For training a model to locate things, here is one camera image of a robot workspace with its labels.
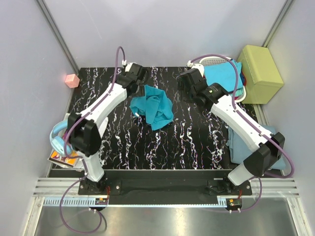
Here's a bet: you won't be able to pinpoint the teal t shirt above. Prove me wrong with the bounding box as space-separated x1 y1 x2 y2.
129 85 174 131

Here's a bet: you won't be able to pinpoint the stack of papers and books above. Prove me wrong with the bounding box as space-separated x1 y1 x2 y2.
48 150 84 171

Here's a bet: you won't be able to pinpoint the light blue shirt in basket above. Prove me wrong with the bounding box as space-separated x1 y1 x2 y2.
204 62 236 93

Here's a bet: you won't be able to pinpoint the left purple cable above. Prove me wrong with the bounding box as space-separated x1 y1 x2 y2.
60 46 127 233

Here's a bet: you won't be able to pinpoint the green storage box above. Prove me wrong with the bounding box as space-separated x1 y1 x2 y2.
237 45 284 104

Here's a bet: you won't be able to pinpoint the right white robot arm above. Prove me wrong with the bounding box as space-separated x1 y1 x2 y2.
177 68 285 195

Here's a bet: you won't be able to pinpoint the light blue headphones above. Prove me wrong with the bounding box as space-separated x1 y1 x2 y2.
50 120 72 157

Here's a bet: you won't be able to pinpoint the folded grey-blue t shirt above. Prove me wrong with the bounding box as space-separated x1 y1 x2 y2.
227 125 286 170

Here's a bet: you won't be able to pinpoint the purple cable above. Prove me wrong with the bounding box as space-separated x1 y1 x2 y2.
188 54 295 212
60 46 127 233

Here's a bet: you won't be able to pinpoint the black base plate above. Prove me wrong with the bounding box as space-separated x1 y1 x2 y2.
78 170 252 196

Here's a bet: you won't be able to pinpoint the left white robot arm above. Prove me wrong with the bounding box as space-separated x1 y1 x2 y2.
65 62 149 195

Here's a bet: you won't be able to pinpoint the pink cube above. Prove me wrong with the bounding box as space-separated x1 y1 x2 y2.
64 74 80 89

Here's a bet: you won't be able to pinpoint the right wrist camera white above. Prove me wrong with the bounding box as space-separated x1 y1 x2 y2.
187 60 204 77

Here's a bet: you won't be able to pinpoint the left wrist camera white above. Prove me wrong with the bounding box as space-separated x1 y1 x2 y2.
122 59 134 72

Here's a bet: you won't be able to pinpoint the red shirt in basket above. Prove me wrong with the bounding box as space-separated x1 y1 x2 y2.
235 72 247 103

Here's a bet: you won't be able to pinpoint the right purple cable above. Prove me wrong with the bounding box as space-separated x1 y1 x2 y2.
188 54 295 212

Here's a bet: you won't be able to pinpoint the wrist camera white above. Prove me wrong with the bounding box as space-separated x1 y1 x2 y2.
187 60 204 77
122 59 134 72

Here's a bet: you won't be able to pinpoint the white perforated laundry basket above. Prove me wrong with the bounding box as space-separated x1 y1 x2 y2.
199 57 243 96

